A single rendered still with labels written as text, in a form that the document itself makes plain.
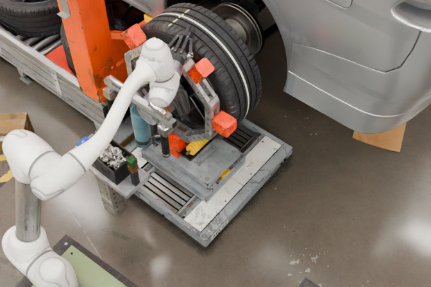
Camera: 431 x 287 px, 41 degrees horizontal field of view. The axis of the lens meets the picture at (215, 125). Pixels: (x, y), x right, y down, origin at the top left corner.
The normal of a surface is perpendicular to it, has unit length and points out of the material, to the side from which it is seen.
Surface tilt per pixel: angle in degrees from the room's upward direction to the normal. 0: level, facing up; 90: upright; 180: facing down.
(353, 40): 90
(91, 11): 90
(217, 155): 0
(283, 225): 0
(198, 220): 0
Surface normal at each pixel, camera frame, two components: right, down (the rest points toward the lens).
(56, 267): 0.12, -0.54
